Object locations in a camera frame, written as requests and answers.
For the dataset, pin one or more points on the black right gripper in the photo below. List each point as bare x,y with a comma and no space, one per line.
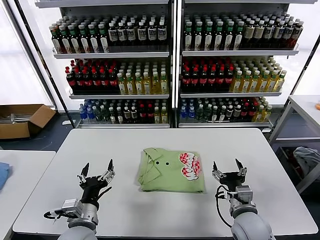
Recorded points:
231,180

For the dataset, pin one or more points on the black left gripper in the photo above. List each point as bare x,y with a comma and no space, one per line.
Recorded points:
93,188

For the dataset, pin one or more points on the green t-shirt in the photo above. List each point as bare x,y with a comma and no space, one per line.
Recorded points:
167,177

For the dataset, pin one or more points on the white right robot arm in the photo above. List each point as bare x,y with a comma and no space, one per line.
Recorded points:
247,222

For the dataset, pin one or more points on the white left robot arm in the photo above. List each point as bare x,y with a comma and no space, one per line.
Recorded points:
80,225

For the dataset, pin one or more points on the dark drink bottle white cap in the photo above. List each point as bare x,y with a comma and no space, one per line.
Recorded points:
222,115
214,115
112,117
120,117

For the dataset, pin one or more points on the dark drink bottle white label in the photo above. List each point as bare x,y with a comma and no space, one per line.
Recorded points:
134,115
287,32
127,115
229,112
161,33
296,32
278,32
268,32
112,35
130,34
236,112
141,34
152,33
122,35

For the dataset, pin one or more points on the green tinted water bottle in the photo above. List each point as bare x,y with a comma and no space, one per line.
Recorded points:
207,115
104,116
96,115
199,115

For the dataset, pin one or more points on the cola bottle red cap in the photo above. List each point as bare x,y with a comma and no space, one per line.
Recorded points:
185,81
211,81
251,113
150,116
71,83
194,81
220,81
87,83
203,81
113,83
104,83
142,116
96,83
228,81
79,83
244,113

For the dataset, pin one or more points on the blue water bottle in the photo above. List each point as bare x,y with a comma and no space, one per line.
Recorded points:
183,114
191,114
89,115
82,114

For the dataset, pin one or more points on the small white floor object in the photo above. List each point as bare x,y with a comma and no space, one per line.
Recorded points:
67,122

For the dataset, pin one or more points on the yellow tea bottle green cap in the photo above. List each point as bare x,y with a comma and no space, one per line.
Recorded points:
130,87
245,85
164,117
121,87
138,87
280,83
263,84
147,87
260,115
157,117
254,85
267,114
155,87
236,85
164,87
272,84

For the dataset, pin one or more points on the red item in bin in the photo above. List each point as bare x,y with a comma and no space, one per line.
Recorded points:
298,168

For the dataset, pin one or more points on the white side table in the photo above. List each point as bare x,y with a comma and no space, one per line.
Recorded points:
25,187

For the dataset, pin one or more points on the light gray crumpled cloth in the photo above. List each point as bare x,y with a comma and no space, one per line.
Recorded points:
306,157

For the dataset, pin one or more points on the brown cardboard box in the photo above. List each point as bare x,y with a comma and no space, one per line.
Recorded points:
37,120

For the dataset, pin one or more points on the gray storage bin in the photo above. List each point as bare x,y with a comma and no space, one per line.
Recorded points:
308,185

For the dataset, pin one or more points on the blue folded cloth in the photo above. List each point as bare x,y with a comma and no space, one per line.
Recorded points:
3,175

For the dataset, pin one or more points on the gray metal bars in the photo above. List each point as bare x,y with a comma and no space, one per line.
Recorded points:
17,117

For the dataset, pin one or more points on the small orange object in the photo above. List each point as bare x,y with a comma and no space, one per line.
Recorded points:
318,105

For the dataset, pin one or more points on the gray metal shelf rack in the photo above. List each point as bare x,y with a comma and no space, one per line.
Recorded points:
237,53
112,56

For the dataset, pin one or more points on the dark tea bottle beige label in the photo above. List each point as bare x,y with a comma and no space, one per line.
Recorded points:
258,33
248,33

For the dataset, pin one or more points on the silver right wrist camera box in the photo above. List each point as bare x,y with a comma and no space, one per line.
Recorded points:
244,194

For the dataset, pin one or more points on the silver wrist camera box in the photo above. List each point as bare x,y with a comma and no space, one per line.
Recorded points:
244,194
72,207

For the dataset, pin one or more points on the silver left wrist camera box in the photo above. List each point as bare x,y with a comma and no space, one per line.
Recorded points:
72,207

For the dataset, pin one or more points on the gray frame side table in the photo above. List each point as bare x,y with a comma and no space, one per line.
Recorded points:
302,100

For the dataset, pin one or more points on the gray window post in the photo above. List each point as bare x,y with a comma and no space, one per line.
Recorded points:
30,52

